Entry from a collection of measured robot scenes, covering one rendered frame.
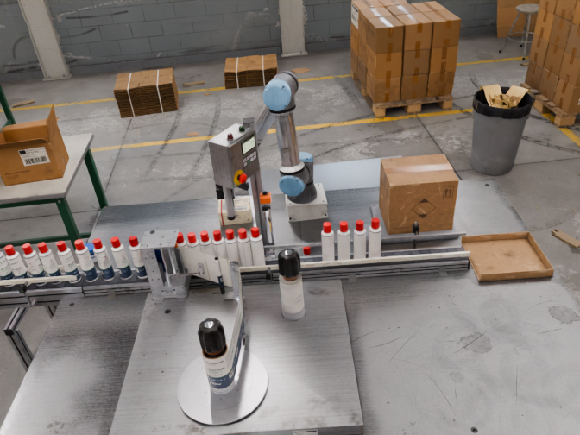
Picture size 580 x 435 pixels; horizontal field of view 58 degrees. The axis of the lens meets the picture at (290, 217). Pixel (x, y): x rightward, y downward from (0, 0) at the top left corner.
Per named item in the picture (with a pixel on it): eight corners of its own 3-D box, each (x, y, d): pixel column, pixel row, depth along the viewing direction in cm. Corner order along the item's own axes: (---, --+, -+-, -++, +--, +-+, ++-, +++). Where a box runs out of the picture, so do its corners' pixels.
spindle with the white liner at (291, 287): (282, 321, 201) (275, 261, 183) (281, 304, 208) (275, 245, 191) (305, 319, 200) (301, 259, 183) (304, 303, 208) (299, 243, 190)
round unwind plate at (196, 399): (171, 429, 166) (170, 427, 166) (184, 352, 191) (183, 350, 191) (267, 423, 166) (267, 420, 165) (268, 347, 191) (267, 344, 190)
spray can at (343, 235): (338, 266, 224) (337, 227, 212) (337, 258, 229) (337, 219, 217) (350, 265, 224) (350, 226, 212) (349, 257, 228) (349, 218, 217)
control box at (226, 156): (214, 184, 208) (207, 141, 197) (241, 164, 219) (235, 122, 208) (235, 190, 203) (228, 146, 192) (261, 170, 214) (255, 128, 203)
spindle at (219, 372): (208, 395, 174) (192, 336, 158) (211, 373, 182) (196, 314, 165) (235, 394, 174) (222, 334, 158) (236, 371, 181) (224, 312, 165)
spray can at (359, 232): (354, 265, 224) (354, 226, 212) (352, 257, 228) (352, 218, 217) (366, 264, 224) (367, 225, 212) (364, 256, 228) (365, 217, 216)
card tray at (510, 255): (479, 281, 218) (480, 274, 216) (461, 242, 239) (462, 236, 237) (551, 276, 217) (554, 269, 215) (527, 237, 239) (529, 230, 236)
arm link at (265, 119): (286, 59, 232) (240, 140, 261) (280, 66, 223) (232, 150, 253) (308, 73, 233) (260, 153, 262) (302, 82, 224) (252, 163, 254)
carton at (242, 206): (220, 225, 263) (217, 213, 258) (220, 211, 273) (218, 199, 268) (252, 222, 263) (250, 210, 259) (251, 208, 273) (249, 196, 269)
